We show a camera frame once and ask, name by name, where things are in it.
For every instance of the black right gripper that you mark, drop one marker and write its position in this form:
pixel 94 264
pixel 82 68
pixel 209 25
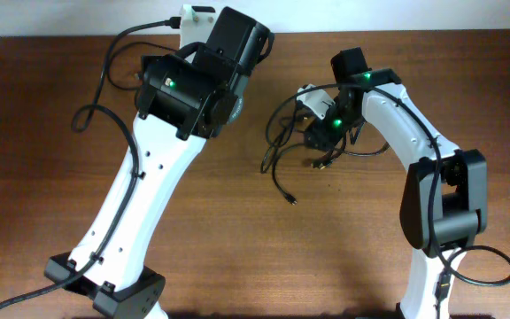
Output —
pixel 319 139

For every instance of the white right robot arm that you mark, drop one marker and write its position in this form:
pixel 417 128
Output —
pixel 444 203

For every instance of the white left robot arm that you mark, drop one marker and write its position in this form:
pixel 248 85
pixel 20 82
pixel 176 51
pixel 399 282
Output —
pixel 185 99

